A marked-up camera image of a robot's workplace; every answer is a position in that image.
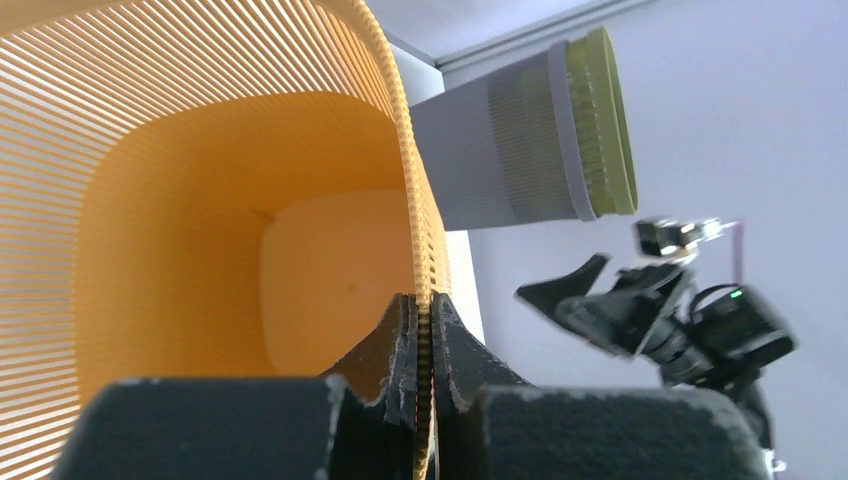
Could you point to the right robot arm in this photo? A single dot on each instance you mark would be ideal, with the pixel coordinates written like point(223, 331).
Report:
point(721, 341)

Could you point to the grey plastic basket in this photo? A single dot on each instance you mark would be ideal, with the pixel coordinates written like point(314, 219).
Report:
point(502, 150)

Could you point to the yellow plastic basket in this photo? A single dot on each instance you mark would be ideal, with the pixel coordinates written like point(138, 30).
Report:
point(201, 189)

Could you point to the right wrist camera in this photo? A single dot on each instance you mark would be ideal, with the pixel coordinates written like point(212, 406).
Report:
point(668, 239)

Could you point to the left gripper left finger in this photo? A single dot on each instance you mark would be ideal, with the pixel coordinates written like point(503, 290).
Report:
point(353, 422)

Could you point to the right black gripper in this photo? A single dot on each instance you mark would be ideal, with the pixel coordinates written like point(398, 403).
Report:
point(637, 316)

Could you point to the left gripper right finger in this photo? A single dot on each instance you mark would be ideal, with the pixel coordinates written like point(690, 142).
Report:
point(492, 424)

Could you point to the green plastic basket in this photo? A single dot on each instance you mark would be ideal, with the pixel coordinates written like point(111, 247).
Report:
point(601, 127)

